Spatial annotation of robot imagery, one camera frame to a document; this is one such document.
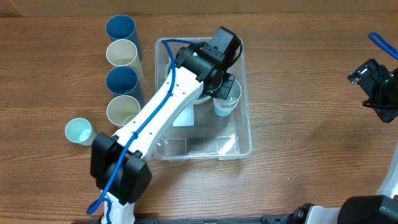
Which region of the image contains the pink small cup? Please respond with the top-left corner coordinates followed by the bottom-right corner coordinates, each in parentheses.
top-left (213, 98), bottom-right (238, 111)

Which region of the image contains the grey small cup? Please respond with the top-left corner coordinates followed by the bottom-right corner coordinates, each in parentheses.
top-left (216, 80), bottom-right (241, 104)

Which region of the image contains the cream bowl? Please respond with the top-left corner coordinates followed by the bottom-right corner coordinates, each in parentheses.
top-left (193, 95), bottom-right (211, 105)

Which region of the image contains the light blue small cup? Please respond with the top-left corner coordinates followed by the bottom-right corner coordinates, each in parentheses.
top-left (214, 104), bottom-right (233, 117)

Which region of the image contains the dark blue bowl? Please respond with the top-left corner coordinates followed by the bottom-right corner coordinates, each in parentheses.
top-left (165, 63), bottom-right (172, 77)

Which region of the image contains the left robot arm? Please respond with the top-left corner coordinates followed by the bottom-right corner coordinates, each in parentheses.
top-left (86, 26), bottom-right (243, 223)

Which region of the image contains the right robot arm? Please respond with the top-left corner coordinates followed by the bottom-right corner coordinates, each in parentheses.
top-left (280, 58), bottom-right (397, 224)

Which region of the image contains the clear plastic storage bin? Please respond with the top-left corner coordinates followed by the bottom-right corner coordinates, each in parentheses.
top-left (154, 54), bottom-right (252, 161)

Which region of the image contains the white label in bin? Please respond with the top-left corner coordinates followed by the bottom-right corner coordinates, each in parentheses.
top-left (173, 105), bottom-right (194, 127)

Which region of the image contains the near dark blue tall cup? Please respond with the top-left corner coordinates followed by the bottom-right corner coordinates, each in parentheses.
top-left (105, 66), bottom-right (145, 108)

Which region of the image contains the dark blue tall cup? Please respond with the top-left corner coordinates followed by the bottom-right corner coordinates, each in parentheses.
top-left (105, 66), bottom-right (145, 108)
top-left (105, 14), bottom-right (142, 60)

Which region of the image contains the far beige tall cup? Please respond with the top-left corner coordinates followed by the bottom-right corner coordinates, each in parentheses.
top-left (106, 39), bottom-right (144, 82)

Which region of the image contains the beige tall cup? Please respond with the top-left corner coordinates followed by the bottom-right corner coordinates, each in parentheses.
top-left (106, 39), bottom-right (144, 82)
top-left (106, 95), bottom-right (141, 128)

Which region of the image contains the near beige tall cup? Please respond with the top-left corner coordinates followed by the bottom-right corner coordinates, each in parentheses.
top-left (106, 95), bottom-right (141, 128)

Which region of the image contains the far dark blue tall cup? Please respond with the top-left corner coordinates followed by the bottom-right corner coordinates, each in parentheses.
top-left (105, 14), bottom-right (142, 60)

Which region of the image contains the mint green small cup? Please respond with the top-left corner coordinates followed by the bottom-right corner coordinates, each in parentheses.
top-left (65, 118), bottom-right (97, 146)

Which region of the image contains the right blue cable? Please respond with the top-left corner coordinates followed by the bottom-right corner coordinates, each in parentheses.
top-left (368, 32), bottom-right (398, 61)

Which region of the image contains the blue cable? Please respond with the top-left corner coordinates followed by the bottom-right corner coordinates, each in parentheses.
top-left (86, 39), bottom-right (200, 224)
top-left (368, 32), bottom-right (398, 61)

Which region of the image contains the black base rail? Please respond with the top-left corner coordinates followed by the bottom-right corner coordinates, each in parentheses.
top-left (74, 213), bottom-right (296, 224)

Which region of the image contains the left blue cable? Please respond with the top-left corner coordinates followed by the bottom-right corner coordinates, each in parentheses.
top-left (86, 39), bottom-right (200, 224)

